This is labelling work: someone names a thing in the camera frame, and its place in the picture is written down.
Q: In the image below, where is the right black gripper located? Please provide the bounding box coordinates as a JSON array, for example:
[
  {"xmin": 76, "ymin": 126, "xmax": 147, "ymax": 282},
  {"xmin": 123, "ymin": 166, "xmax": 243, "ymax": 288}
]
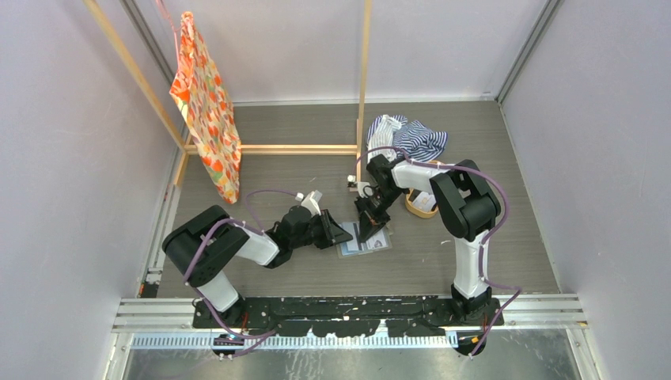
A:
[{"xmin": 355, "ymin": 187, "xmax": 405, "ymax": 243}]

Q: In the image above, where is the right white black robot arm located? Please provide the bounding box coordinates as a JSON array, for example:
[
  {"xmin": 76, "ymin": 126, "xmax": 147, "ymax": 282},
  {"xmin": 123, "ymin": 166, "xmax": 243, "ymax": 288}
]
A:
[{"xmin": 354, "ymin": 154, "xmax": 502, "ymax": 325}]

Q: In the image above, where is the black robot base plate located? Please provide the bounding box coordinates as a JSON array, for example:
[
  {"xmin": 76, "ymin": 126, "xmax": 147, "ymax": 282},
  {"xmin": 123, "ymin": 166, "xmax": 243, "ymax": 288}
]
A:
[{"xmin": 192, "ymin": 295, "xmax": 500, "ymax": 338}]

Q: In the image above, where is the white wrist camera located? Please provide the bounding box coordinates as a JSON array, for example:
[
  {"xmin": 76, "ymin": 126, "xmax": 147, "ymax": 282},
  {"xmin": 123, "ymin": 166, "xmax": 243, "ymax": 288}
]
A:
[
  {"xmin": 300, "ymin": 190, "xmax": 322, "ymax": 216},
  {"xmin": 347, "ymin": 175, "xmax": 373, "ymax": 198}
]

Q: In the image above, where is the aluminium rail frame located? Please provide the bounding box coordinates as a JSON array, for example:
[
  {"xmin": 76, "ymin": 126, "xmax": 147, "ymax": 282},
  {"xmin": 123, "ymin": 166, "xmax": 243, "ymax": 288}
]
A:
[{"xmin": 103, "ymin": 294, "xmax": 603, "ymax": 379}]

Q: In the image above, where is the blue white striped cloth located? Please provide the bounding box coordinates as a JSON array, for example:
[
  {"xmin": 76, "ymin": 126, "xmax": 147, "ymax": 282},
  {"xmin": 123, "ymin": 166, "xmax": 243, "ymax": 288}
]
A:
[{"xmin": 366, "ymin": 115, "xmax": 449, "ymax": 162}]

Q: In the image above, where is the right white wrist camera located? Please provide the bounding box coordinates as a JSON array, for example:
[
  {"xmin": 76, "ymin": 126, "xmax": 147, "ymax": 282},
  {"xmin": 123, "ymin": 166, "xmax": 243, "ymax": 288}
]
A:
[{"xmin": 347, "ymin": 175, "xmax": 373, "ymax": 198}]

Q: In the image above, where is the silver VIP card front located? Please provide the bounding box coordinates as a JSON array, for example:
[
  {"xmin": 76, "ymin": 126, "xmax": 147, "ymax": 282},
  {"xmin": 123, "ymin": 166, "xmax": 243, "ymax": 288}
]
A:
[{"xmin": 366, "ymin": 230, "xmax": 390, "ymax": 251}]

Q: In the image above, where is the orange floral cloth bag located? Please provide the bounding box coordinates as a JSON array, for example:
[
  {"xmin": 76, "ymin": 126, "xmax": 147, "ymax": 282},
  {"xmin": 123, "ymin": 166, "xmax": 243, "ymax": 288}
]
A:
[{"xmin": 169, "ymin": 11, "xmax": 241, "ymax": 204}]

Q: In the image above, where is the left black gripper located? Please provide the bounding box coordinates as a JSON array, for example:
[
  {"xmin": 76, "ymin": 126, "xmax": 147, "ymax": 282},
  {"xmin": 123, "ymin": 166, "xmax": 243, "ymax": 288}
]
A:
[{"xmin": 290, "ymin": 209, "xmax": 352, "ymax": 249}]

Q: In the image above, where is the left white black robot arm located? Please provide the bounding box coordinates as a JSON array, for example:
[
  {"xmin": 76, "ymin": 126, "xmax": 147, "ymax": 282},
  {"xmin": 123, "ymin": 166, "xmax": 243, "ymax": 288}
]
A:
[{"xmin": 161, "ymin": 205, "xmax": 354, "ymax": 328}]

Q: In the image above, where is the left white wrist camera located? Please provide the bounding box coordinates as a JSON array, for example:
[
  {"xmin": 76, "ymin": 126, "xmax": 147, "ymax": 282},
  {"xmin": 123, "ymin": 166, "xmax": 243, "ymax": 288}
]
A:
[{"xmin": 300, "ymin": 190, "xmax": 322, "ymax": 216}]

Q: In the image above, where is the wooden rack frame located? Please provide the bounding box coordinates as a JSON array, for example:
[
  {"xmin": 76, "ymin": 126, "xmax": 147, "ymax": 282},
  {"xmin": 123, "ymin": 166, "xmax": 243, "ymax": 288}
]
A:
[{"xmin": 83, "ymin": 0, "xmax": 373, "ymax": 186}]

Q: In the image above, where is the clear grey card holder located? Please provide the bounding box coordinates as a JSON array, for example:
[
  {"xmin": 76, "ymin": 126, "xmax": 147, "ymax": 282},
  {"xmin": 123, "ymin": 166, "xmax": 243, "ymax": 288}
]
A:
[{"xmin": 337, "ymin": 222, "xmax": 392, "ymax": 258}]

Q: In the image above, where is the yellow oval tray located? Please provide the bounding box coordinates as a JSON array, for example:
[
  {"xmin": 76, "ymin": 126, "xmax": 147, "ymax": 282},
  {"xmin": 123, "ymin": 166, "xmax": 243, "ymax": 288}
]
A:
[{"xmin": 404, "ymin": 189, "xmax": 438, "ymax": 219}]

